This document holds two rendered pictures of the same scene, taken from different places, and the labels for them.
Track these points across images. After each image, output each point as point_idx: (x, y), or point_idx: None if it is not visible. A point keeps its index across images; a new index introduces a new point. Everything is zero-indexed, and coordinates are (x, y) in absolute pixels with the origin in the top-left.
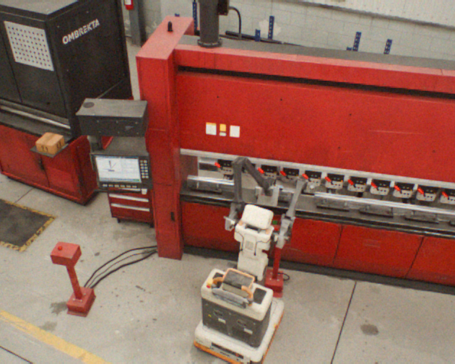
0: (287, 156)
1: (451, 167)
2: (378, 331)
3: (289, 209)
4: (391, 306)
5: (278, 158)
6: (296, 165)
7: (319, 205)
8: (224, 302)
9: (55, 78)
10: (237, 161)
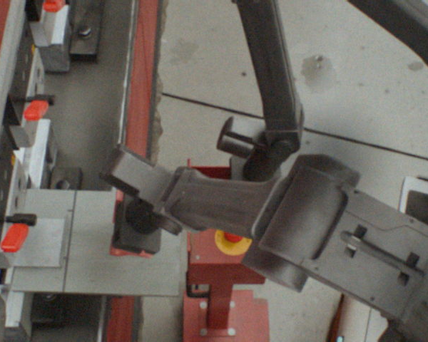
0: None
1: None
2: (317, 55)
3: None
4: (232, 22)
5: None
6: (16, 11)
7: (94, 43)
8: None
9: None
10: (378, 256)
